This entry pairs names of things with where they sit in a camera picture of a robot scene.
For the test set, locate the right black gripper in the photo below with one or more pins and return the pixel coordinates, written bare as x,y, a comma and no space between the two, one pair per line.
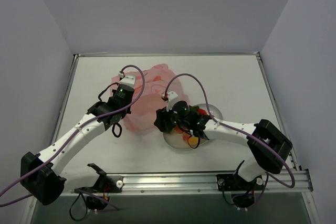
161,120

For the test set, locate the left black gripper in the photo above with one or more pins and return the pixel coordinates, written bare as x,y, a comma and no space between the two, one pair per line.
122,95

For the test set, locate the red green fake fruit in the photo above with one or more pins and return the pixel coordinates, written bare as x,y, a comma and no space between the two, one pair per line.
200,111

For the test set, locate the orange fake peach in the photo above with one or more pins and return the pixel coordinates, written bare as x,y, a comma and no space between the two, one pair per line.
193,142

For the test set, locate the pink plastic bag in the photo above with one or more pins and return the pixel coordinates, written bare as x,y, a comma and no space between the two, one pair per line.
143,112

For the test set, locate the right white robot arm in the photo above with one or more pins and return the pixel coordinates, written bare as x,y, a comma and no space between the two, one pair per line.
268,146

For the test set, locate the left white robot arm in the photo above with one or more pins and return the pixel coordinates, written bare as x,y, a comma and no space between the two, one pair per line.
43,174

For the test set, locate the white oval plate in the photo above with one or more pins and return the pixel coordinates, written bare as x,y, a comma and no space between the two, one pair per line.
178,142

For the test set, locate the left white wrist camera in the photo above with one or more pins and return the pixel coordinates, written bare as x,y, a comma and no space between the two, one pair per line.
127,79

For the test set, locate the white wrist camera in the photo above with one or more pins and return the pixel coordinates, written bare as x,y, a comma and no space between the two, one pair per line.
127,79
171,98

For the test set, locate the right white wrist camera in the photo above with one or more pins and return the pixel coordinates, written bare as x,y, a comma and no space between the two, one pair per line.
171,98

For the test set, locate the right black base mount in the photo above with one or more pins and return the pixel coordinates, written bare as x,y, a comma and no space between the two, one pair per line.
232,182

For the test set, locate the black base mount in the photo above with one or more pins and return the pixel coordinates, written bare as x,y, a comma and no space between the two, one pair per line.
232,182
108,184

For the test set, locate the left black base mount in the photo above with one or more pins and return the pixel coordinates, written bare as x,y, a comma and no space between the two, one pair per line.
108,184

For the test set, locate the aluminium front rail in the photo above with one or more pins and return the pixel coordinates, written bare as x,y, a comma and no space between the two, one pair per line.
181,183

